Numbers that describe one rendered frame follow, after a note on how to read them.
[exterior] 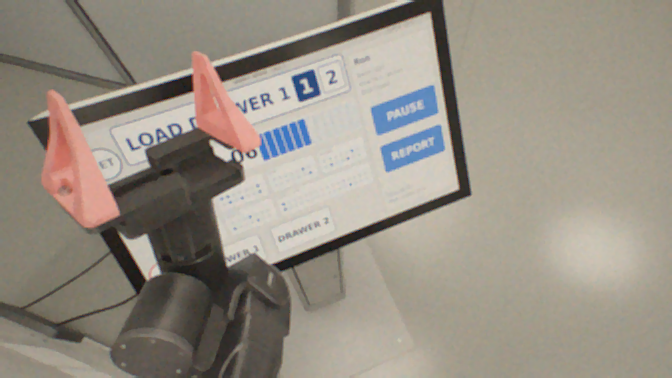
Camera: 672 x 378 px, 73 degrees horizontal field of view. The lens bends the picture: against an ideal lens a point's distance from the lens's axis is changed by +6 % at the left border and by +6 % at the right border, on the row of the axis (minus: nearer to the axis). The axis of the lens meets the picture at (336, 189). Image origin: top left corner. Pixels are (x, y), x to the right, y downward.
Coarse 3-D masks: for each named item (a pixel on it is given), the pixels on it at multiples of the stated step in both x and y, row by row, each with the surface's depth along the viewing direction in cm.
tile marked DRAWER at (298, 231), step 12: (300, 216) 63; (312, 216) 64; (324, 216) 64; (276, 228) 63; (288, 228) 63; (300, 228) 64; (312, 228) 64; (324, 228) 65; (336, 228) 65; (276, 240) 63; (288, 240) 64; (300, 240) 65; (312, 240) 65
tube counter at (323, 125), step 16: (320, 112) 58; (336, 112) 59; (352, 112) 60; (272, 128) 57; (288, 128) 58; (304, 128) 59; (320, 128) 59; (336, 128) 60; (352, 128) 60; (272, 144) 58; (288, 144) 59; (304, 144) 59; (240, 160) 58; (256, 160) 58; (272, 160) 59
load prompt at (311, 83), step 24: (288, 72) 55; (312, 72) 56; (336, 72) 57; (240, 96) 55; (264, 96) 56; (288, 96) 56; (312, 96) 57; (144, 120) 53; (168, 120) 54; (192, 120) 54; (264, 120) 57; (120, 144) 53; (144, 144) 54
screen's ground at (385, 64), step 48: (336, 48) 56; (384, 48) 58; (432, 48) 59; (192, 96) 53; (336, 96) 58; (384, 96) 60; (96, 144) 52; (384, 192) 66; (432, 192) 68; (144, 240) 58
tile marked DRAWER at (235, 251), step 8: (256, 232) 62; (240, 240) 62; (248, 240) 62; (256, 240) 63; (224, 248) 62; (232, 248) 62; (240, 248) 62; (248, 248) 63; (256, 248) 63; (264, 248) 63; (232, 256) 62; (240, 256) 63; (264, 256) 64
